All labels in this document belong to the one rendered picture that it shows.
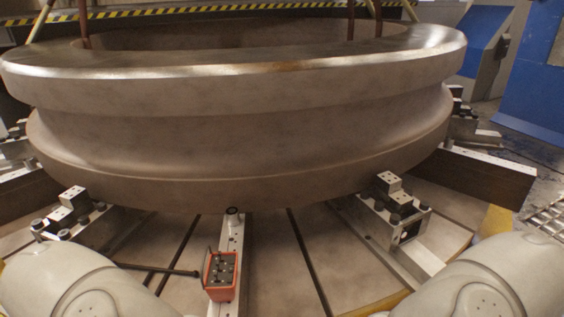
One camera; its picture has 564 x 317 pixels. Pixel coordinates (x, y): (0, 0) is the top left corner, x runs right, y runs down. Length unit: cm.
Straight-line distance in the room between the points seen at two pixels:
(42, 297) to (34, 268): 6
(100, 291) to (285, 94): 121
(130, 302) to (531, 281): 54
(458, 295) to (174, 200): 164
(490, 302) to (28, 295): 61
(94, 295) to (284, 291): 154
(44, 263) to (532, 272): 72
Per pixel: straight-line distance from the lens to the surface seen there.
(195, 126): 169
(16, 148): 409
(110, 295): 44
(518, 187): 288
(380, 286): 199
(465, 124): 375
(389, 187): 190
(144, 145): 191
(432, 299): 45
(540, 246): 59
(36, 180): 316
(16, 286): 58
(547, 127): 570
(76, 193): 220
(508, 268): 52
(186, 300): 196
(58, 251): 58
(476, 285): 44
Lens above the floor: 189
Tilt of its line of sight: 27 degrees down
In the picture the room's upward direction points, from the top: 1 degrees counter-clockwise
